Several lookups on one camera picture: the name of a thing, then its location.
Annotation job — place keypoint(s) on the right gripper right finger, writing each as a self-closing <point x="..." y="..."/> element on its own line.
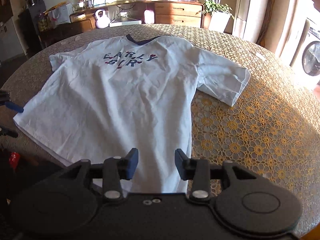
<point x="196" y="170"/>

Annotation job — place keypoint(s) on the white flat box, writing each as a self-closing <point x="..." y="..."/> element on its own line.
<point x="121" y="21"/>

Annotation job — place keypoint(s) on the white printed t-shirt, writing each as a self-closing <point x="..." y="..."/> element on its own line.
<point x="110" y="96"/>

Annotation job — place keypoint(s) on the white kettlebell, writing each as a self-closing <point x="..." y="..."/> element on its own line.
<point x="102" y="20"/>

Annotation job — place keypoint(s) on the pink lamp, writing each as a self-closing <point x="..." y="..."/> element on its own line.
<point x="149" y="16"/>

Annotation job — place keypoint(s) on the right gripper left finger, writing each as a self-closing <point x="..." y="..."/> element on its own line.
<point x="115" y="170"/>

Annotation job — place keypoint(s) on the white gift bag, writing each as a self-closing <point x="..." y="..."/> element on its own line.
<point x="60" y="15"/>

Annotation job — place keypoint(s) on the potted green plant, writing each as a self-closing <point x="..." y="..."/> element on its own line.
<point x="218" y="13"/>

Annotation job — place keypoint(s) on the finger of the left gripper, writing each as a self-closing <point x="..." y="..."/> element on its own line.
<point x="8" y="132"/>
<point x="12" y="106"/>

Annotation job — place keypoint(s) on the washing machine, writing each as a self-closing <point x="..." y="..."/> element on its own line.
<point x="305" y="62"/>

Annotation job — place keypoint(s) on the wooden sideboard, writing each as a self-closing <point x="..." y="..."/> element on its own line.
<point x="176" y="12"/>

